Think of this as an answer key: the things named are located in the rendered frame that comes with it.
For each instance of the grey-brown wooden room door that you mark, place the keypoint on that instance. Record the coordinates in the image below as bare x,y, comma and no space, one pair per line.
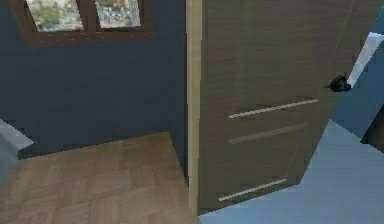
260,100

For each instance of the brown framed window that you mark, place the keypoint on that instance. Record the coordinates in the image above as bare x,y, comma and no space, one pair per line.
89,20

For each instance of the grey-white bed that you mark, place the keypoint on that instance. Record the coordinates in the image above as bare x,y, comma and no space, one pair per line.
9,146

